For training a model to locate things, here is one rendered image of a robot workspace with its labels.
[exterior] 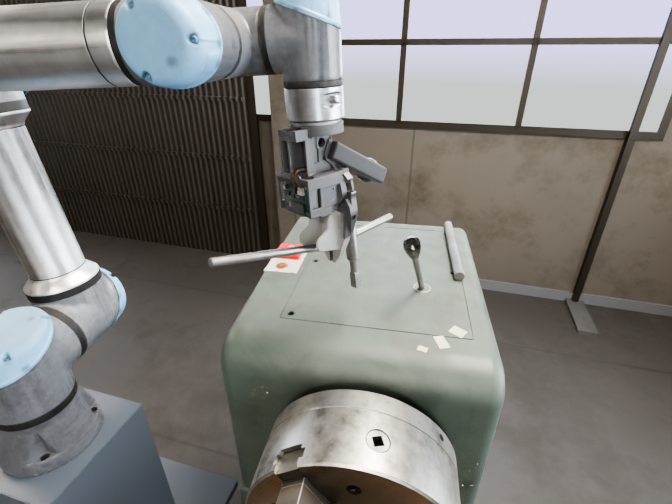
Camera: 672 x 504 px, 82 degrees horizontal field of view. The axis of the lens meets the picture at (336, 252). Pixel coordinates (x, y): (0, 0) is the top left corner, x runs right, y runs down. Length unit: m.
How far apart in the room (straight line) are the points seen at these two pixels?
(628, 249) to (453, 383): 2.77
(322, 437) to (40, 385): 0.43
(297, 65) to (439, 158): 2.46
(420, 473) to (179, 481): 0.73
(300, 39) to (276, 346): 0.46
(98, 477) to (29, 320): 0.29
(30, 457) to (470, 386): 0.69
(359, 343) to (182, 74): 0.48
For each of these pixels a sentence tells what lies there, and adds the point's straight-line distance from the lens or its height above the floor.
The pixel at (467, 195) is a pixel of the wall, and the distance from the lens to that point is 2.99.
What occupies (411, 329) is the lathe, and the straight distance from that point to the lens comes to 0.71.
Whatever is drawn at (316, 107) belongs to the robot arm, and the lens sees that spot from 0.50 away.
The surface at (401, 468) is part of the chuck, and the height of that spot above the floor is 1.22.
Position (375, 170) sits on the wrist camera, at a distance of 0.58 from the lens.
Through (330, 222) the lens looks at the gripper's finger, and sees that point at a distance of 0.55.
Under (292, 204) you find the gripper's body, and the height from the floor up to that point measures 1.51.
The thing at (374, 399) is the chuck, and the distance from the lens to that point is 0.61.
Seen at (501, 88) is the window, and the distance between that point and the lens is 2.83.
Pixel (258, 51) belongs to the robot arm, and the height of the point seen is 1.69.
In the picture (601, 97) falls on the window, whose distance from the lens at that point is 2.94.
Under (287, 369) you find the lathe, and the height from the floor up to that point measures 1.22.
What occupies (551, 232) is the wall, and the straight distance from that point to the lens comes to 3.16.
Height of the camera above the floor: 1.69
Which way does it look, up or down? 28 degrees down
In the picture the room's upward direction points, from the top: straight up
